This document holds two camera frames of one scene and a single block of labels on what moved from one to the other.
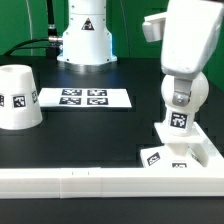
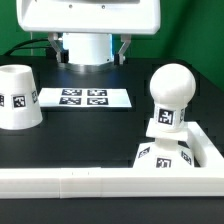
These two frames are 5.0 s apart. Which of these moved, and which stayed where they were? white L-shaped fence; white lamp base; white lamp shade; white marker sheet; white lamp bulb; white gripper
Moved: white lamp bulb; white lamp base; white gripper
Stayed: white marker sheet; white L-shaped fence; white lamp shade
